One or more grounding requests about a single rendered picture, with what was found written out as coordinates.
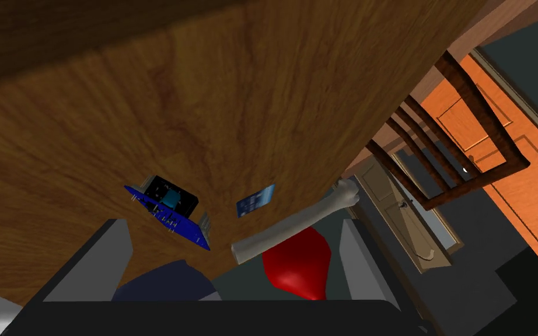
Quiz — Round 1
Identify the white bone-shaped stick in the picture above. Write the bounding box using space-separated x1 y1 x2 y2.
230 178 361 266

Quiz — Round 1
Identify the beige door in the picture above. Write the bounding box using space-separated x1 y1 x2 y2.
352 156 455 275

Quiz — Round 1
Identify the orange panelled door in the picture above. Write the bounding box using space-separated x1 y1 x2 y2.
420 53 538 259

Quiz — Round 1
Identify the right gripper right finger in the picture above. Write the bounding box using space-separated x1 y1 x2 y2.
338 218 420 313

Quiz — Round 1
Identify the blue circuit board black block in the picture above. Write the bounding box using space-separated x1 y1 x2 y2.
124 174 212 252

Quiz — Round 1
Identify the red bulb-shaped object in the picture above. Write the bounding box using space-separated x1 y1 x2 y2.
261 226 333 302

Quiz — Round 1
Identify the dark wooden chair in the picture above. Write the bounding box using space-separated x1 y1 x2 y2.
364 50 532 212

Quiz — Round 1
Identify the blue card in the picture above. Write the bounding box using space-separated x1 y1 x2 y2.
236 184 277 219

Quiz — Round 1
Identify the brown wooden table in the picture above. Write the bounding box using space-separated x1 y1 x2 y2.
0 0 490 309

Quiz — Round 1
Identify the dark blue round object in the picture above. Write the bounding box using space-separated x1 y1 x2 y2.
112 259 223 302

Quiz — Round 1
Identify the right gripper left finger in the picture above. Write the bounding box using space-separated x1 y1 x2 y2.
20 218 134 305

